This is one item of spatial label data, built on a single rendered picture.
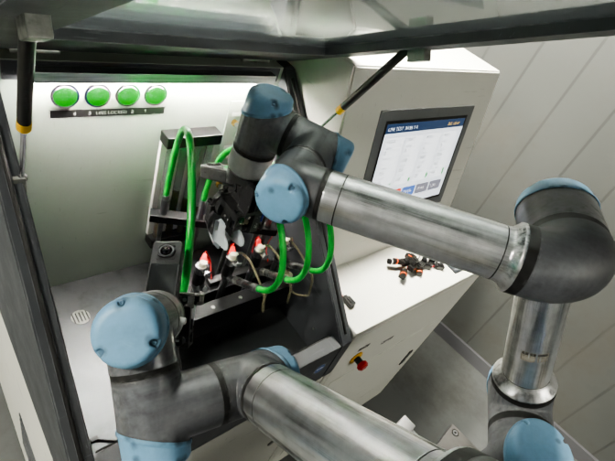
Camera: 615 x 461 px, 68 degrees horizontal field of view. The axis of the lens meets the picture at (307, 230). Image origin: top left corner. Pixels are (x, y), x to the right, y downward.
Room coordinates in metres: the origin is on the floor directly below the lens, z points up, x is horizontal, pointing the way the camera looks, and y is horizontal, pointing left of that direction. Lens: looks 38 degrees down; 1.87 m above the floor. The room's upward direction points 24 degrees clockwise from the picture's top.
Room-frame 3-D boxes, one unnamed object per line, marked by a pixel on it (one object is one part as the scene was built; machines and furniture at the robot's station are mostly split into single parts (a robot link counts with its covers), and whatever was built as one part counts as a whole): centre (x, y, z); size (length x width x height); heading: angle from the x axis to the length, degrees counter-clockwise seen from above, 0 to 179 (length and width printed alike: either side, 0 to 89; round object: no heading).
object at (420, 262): (1.21, -0.37, 1.01); 0.23 x 0.11 x 0.06; 144
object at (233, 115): (1.05, 0.25, 1.20); 0.13 x 0.03 x 0.31; 144
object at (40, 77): (0.86, 0.40, 1.43); 0.54 x 0.03 x 0.02; 144
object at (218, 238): (0.66, 0.15, 1.26); 0.06 x 0.03 x 0.09; 54
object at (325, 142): (0.65, 0.04, 1.52); 0.11 x 0.11 x 0.08; 87
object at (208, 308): (0.80, 0.11, 0.91); 0.34 x 0.10 x 0.15; 144
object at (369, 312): (1.18, -0.35, 0.96); 0.70 x 0.22 x 0.03; 144
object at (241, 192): (0.67, 0.14, 1.36); 0.09 x 0.08 x 0.12; 54
